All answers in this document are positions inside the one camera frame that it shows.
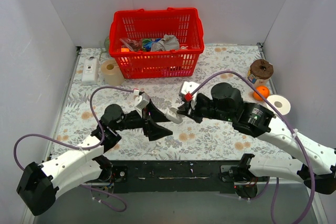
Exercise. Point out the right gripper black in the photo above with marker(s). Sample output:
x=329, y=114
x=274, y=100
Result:
x=201, y=106

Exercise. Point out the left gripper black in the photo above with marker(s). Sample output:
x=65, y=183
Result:
x=146, y=118

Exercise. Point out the white earbud charging case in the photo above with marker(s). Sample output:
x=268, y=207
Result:
x=172, y=115

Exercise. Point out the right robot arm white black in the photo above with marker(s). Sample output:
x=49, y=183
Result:
x=311, y=164

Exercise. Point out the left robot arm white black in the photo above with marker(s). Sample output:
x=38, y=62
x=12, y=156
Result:
x=41, y=184

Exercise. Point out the beige tape roll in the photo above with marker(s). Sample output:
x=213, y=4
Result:
x=111, y=73

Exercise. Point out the floral table cloth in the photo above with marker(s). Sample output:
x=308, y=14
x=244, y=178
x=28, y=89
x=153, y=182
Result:
x=211, y=139

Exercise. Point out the crumpled grey bag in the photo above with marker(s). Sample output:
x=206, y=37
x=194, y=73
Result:
x=167, y=43

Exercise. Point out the red plastic shopping basket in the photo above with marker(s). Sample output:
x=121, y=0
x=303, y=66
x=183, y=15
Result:
x=183, y=23

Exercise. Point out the orange fruit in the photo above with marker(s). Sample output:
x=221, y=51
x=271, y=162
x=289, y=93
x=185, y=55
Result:
x=264, y=91

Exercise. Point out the brown lidded jar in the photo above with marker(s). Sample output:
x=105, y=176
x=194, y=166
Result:
x=260, y=71

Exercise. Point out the white toilet paper roll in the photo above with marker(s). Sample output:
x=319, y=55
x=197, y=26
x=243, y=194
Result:
x=280, y=103

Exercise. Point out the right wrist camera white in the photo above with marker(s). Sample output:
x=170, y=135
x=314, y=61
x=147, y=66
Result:
x=186, y=90

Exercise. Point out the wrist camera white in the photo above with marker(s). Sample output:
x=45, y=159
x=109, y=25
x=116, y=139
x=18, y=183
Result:
x=141, y=100
x=186, y=90

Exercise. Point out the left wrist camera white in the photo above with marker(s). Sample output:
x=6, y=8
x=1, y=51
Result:
x=141, y=100

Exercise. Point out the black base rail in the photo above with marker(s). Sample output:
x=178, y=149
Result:
x=171, y=176

